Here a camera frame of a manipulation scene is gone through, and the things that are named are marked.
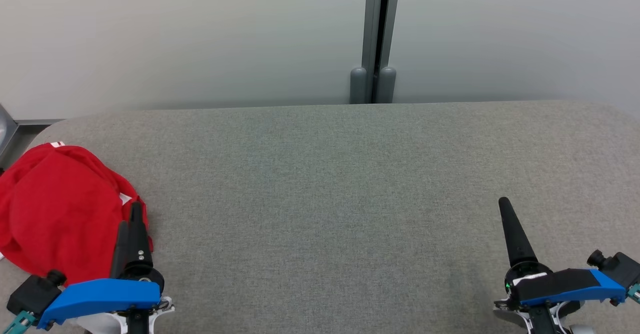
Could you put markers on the grey cylindrical post foot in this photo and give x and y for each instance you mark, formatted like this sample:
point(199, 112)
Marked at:
point(358, 86)
point(387, 86)

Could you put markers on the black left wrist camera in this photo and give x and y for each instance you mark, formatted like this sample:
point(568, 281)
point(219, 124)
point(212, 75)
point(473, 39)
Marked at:
point(32, 294)

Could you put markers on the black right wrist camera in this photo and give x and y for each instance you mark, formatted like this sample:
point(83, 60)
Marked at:
point(622, 269)

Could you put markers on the red basketball jersey shirt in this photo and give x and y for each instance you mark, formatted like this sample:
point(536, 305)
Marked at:
point(55, 209)

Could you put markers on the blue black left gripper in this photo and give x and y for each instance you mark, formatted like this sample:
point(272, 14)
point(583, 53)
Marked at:
point(100, 296)

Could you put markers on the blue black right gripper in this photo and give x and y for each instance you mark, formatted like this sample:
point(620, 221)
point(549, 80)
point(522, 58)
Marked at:
point(560, 284)

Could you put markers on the grey partition post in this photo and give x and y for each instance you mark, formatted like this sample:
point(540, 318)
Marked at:
point(372, 24)

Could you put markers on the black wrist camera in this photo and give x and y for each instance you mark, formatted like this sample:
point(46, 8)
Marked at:
point(622, 269)
point(32, 294)

